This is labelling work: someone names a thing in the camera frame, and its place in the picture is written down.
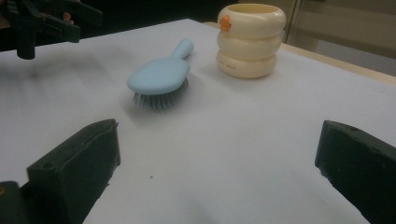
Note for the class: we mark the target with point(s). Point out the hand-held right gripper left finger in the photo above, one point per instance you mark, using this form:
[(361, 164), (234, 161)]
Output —
[(74, 168)]

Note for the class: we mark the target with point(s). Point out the cream ringed cup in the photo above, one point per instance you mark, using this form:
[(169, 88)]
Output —
[(249, 46)]

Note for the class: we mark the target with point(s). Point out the white board sheet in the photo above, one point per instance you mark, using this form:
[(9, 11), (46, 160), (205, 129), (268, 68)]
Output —
[(218, 140)]

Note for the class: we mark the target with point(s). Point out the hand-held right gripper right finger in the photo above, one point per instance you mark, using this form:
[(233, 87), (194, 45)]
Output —
[(361, 168)]

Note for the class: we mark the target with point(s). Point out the light blue hairbrush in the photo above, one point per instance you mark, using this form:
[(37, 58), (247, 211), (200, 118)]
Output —
[(162, 76)]

